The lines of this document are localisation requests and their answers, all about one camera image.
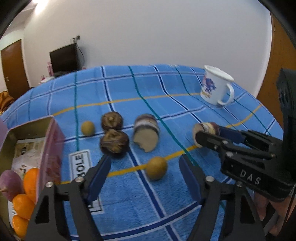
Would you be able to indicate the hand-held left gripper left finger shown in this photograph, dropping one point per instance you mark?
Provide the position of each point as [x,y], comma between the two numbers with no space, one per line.
[99,178]

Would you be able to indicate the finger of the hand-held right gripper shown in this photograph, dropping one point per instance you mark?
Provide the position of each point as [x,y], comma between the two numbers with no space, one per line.
[209,139]
[229,134]

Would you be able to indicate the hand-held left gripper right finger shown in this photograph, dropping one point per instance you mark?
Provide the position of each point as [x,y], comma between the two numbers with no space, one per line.
[189,178]

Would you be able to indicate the yellow-brown longan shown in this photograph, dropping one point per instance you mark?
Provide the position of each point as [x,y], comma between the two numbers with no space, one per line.
[87,128]
[157,168]

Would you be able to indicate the dark brown mangosteen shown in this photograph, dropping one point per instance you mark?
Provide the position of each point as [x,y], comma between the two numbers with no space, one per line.
[112,120]
[114,143]

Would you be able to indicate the pink tin box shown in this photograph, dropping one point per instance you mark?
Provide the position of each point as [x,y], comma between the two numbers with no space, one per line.
[53,148]

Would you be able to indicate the orange mandarin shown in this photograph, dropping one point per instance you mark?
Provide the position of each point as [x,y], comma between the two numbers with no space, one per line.
[23,206]
[19,226]
[31,183]

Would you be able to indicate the purple fig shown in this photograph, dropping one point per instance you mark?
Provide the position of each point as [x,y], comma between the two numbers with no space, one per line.
[10,183]

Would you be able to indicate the person's right hand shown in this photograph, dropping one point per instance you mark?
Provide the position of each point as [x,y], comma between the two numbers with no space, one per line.
[263,208]

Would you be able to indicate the white mug with blue print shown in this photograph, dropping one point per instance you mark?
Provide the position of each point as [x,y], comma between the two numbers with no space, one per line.
[212,88]

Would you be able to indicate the blue plaid cloth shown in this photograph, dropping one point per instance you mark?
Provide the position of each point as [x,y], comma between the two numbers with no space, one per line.
[161,97]

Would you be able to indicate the brown wooden panel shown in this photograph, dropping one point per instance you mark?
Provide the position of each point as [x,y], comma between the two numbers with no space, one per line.
[270,58]

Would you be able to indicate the orange leather armchair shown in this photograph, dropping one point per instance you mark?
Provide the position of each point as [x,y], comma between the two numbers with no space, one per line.
[4,99]

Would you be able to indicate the black television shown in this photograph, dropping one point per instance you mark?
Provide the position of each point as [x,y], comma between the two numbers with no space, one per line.
[64,58]

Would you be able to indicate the brown wooden door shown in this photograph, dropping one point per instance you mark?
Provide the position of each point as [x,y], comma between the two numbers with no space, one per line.
[13,69]

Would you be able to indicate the wall power socket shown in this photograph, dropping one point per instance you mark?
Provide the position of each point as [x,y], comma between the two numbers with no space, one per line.
[76,38]

